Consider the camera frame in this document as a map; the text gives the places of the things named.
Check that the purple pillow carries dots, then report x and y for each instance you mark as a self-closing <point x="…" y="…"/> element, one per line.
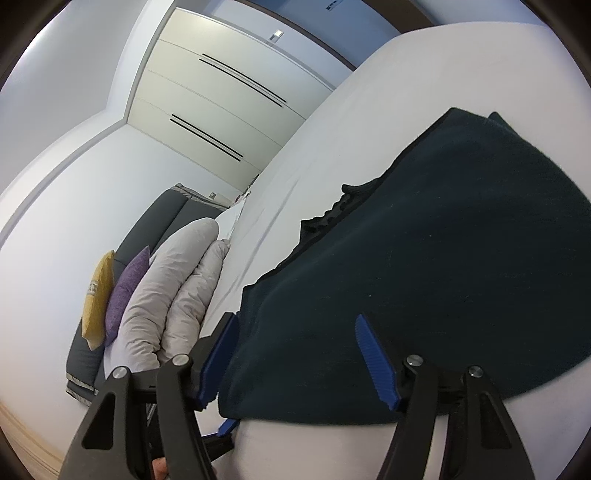
<point x="124" y="290"/>

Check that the white wardrobe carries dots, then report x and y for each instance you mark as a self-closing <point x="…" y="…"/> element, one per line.
<point x="184" y="83"/>

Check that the dark green garment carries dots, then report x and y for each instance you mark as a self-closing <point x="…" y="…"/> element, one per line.
<point x="438" y="254"/>

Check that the yellow pillow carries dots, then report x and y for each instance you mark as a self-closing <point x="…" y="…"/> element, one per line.
<point x="97" y="300"/>

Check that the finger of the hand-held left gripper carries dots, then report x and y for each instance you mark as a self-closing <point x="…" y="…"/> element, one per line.
<point x="228" y="427"/>

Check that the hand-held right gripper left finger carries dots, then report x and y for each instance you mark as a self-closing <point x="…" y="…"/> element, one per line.
<point x="221" y="360"/>

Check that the person's left hand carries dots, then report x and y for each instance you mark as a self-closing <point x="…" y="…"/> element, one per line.
<point x="160" y="467"/>

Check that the grey padded headboard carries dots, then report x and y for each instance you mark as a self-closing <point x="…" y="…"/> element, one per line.
<point x="152" y="226"/>

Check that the white pillow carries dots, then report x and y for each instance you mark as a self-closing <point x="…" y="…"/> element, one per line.
<point x="161" y="295"/>

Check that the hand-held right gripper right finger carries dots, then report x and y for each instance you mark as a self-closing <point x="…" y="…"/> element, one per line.
<point x="376" y="364"/>

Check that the white bed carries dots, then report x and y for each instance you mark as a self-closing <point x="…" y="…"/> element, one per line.
<point x="369" y="115"/>

